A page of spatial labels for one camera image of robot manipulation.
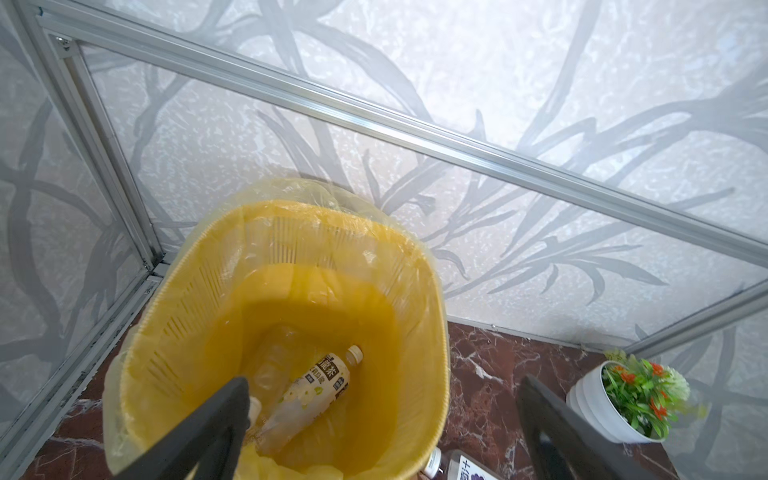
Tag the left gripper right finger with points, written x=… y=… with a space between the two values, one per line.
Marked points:
x=562 y=445

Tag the white pot with flowers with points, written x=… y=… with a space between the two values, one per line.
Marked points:
x=629 y=400

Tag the clear yellow bin liner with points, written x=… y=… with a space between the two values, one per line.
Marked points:
x=384 y=252

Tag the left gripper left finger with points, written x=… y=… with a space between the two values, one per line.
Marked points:
x=205 y=445

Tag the clear bottle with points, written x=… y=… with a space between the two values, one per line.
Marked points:
x=277 y=359

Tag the grape juice bottle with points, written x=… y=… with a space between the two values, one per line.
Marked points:
x=455 y=465

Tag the white label tea bottle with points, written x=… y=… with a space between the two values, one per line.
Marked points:
x=307 y=398

